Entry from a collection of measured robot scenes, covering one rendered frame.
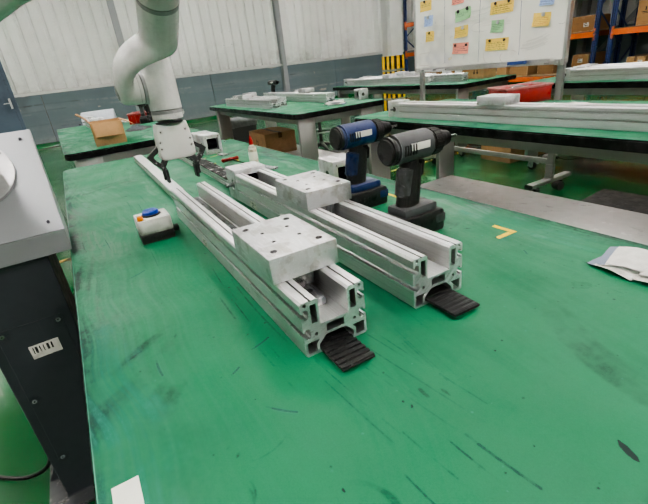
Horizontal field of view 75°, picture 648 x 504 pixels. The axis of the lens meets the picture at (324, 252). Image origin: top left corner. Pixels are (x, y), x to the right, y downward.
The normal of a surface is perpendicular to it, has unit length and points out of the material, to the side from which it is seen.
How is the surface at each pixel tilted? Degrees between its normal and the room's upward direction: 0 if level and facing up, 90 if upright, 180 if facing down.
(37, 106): 90
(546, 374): 0
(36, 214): 47
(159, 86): 91
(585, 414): 0
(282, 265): 90
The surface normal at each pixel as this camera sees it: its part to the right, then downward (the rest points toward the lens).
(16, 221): 0.32, -0.40
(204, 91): 0.51, 0.30
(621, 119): -0.83, 0.31
